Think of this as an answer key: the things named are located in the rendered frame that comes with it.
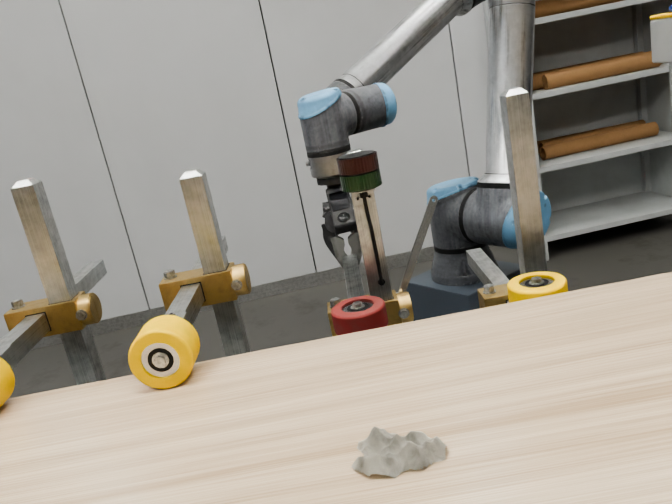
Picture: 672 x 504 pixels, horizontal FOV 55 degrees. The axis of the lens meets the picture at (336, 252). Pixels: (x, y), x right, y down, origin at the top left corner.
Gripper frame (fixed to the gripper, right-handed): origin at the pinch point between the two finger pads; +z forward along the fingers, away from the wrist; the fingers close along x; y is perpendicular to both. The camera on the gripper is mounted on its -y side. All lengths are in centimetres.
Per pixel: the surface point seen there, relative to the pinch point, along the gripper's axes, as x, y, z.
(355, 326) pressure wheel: 0.8, -46.4, -6.7
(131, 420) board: 28, -63, -8
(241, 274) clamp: 16.9, -33.4, -13.4
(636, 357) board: -27, -70, -8
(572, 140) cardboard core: -131, 222, 24
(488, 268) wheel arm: -24.8, -17.7, -0.8
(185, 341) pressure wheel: 21, -57, -13
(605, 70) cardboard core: -147, 211, -11
